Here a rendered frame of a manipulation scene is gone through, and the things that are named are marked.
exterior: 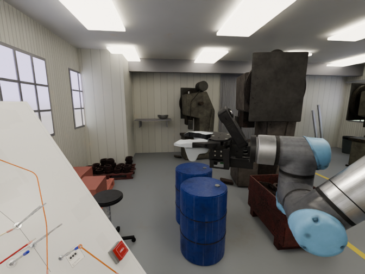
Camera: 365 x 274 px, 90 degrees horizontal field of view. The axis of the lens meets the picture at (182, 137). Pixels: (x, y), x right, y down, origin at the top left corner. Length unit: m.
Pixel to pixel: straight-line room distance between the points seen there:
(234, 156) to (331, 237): 0.24
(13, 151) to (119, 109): 4.28
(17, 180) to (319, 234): 0.82
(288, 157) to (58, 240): 0.73
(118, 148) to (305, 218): 4.99
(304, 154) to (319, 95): 8.02
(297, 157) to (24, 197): 0.80
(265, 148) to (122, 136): 4.77
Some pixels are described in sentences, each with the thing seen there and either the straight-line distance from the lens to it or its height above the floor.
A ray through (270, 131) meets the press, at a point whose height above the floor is 1.16.
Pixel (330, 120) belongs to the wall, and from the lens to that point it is 8.93.
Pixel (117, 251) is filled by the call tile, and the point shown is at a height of 1.12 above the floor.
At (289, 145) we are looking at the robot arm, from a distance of 0.49.
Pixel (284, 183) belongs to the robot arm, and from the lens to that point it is 0.52.
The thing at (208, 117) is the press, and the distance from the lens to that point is 5.46.
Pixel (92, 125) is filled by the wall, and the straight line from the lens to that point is 5.27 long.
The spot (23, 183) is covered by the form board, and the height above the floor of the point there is 1.41.
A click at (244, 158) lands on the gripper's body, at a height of 1.53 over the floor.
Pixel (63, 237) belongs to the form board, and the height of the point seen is 1.23.
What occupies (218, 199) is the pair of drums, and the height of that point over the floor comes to 0.75.
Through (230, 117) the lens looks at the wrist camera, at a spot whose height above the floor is 1.64.
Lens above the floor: 1.68
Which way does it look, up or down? 10 degrees down
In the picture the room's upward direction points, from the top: straight up
